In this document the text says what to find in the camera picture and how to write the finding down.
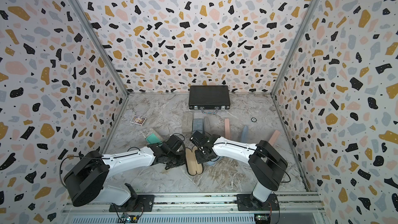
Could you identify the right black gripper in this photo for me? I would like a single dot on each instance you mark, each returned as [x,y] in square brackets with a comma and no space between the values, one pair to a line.
[199,160]

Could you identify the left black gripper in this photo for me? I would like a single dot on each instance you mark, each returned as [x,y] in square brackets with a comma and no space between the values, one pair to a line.
[183,160]

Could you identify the black case beige lining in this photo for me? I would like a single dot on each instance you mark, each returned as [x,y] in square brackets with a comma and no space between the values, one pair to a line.
[193,167]

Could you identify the mint green glasses case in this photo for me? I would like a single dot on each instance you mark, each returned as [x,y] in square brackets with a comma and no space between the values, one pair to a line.
[154,138]

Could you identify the grey case mint lining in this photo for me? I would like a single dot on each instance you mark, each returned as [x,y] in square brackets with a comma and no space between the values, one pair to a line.
[198,125]

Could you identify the pink glasses case grey lining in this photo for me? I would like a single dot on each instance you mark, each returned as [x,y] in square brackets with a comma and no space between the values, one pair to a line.
[227,130]

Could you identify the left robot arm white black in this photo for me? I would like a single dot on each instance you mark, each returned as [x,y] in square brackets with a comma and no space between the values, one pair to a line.
[88,181]

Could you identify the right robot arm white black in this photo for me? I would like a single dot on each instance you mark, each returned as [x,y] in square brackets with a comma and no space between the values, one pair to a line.
[267,164]

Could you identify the closed pink glasses case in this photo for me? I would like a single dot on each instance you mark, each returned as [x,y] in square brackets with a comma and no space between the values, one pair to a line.
[274,137]

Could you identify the playing card box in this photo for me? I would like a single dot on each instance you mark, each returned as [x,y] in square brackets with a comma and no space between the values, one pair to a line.
[138,120]

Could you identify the black ribbed briefcase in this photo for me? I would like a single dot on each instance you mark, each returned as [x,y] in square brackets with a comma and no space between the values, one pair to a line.
[209,98]

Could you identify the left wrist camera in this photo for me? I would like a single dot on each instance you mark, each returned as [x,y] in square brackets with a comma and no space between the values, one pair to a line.
[175,143]

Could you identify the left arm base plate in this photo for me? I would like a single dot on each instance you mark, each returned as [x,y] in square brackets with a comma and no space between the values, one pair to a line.
[140,203]

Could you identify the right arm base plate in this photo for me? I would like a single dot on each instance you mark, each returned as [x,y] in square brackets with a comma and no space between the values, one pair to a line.
[258,202]

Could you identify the aluminium front rail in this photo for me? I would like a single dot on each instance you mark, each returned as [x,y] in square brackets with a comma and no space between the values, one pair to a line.
[209,208]

